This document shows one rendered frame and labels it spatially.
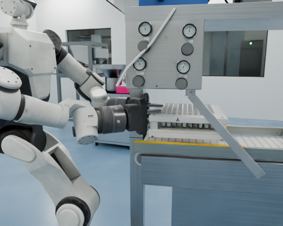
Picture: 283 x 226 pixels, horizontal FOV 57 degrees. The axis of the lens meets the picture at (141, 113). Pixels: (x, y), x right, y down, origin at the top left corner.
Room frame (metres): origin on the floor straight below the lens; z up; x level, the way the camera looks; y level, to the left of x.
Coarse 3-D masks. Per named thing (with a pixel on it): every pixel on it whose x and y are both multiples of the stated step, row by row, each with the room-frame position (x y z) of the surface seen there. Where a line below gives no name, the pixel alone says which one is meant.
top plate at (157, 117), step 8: (160, 112) 0.87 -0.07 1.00; (216, 112) 0.88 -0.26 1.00; (152, 120) 0.81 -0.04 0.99; (160, 120) 0.81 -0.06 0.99; (168, 120) 0.81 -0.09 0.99; (176, 120) 0.80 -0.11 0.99; (184, 120) 0.80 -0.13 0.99; (192, 120) 0.79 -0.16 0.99; (200, 120) 0.79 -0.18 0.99; (224, 120) 0.78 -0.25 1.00
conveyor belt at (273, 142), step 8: (240, 136) 0.99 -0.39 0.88; (248, 136) 0.99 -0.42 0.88; (256, 136) 0.99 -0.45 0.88; (224, 144) 0.89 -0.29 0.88; (240, 144) 0.89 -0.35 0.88; (248, 144) 0.89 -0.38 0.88; (256, 144) 0.89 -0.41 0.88; (264, 144) 0.89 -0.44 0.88; (272, 144) 0.89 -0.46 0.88; (280, 144) 0.89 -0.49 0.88; (144, 152) 0.81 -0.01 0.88; (152, 152) 0.81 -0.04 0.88; (136, 160) 0.82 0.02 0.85; (256, 160) 0.76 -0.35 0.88; (264, 160) 0.75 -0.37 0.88; (272, 160) 0.75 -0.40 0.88; (280, 160) 0.74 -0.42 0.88
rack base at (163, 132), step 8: (160, 128) 0.83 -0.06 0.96; (168, 128) 0.83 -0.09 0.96; (176, 128) 0.83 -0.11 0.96; (184, 128) 0.83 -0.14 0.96; (192, 128) 0.83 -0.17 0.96; (208, 128) 0.83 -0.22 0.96; (160, 136) 0.81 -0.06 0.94; (168, 136) 0.81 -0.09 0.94; (176, 136) 0.80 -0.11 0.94; (184, 136) 0.80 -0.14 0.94; (192, 136) 0.79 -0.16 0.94; (200, 136) 0.79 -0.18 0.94; (208, 136) 0.78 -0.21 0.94; (216, 136) 0.78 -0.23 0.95
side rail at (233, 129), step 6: (228, 126) 1.01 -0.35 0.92; (234, 126) 1.01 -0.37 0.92; (240, 126) 1.01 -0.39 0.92; (246, 126) 1.01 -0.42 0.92; (252, 126) 1.01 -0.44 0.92; (258, 126) 1.01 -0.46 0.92; (234, 132) 1.01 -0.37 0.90; (240, 132) 1.01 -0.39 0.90; (246, 132) 1.00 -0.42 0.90; (252, 132) 1.00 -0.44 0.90; (258, 132) 0.99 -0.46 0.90; (264, 132) 0.99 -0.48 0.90; (270, 132) 0.99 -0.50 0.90; (276, 132) 0.98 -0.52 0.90; (282, 132) 0.98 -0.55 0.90
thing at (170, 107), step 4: (172, 104) 0.98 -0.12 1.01; (176, 104) 0.98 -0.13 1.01; (180, 104) 0.97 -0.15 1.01; (184, 104) 0.98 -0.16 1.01; (188, 104) 0.97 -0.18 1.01; (168, 108) 0.90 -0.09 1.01; (176, 108) 0.90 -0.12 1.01; (180, 108) 0.90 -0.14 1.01; (184, 108) 0.90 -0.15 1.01; (188, 108) 0.90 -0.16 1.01; (196, 108) 0.90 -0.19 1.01; (176, 112) 0.86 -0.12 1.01; (188, 112) 0.85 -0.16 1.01
